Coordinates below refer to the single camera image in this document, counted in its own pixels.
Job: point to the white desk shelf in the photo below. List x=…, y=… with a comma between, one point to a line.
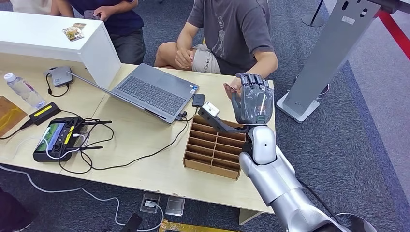
x=38, y=35

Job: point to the wooden table leg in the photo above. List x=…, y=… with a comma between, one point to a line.
x=248, y=216

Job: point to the yellow floor plate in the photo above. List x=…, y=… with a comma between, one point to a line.
x=189, y=228

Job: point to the floor socket with plug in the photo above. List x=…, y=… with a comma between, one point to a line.
x=150, y=203

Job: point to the dark bulky object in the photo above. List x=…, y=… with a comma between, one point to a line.
x=12, y=211

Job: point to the person in pale shirt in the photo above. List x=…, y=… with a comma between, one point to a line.
x=32, y=5

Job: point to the black camera bracket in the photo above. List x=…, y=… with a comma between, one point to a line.
x=224, y=126

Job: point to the grey usb hub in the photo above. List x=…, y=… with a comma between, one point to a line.
x=61, y=76

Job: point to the clear plastic water bottle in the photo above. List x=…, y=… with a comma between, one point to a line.
x=24, y=91

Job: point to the wooden slotted card holder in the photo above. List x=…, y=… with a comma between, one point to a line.
x=211, y=150

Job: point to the black stanchion post base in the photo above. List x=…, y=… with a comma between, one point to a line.
x=312, y=20

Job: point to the person in dark shirt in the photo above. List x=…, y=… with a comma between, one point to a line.
x=125, y=22

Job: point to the brown board with yellow film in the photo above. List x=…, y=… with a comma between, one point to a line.
x=9, y=115

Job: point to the silver floor socket cover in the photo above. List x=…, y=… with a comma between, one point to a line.
x=175, y=206

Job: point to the phone in person's hand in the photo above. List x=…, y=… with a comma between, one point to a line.
x=89, y=14

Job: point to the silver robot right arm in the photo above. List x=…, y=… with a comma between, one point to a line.
x=278, y=179

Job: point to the silver slanted floor stand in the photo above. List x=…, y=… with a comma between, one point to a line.
x=330, y=51

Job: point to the black remote controller with screen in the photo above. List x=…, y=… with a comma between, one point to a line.
x=61, y=151

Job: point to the small black drive box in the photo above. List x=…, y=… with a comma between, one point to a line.
x=198, y=100

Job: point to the person in grey shirt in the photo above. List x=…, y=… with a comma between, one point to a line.
x=230, y=32

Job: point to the person's left hand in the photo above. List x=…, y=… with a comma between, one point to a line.
x=237, y=82

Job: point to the grey open laptop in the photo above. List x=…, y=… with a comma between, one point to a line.
x=153, y=93

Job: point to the black object on floor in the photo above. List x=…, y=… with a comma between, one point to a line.
x=132, y=222

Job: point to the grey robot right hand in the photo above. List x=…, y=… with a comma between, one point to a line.
x=254, y=102

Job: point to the person's right hand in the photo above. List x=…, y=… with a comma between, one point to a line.
x=184, y=59

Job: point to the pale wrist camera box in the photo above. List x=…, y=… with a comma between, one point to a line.
x=211, y=109

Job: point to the round dark base with rim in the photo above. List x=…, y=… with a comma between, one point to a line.
x=360, y=222

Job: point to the black power brick yellow label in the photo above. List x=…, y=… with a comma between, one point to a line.
x=43, y=112

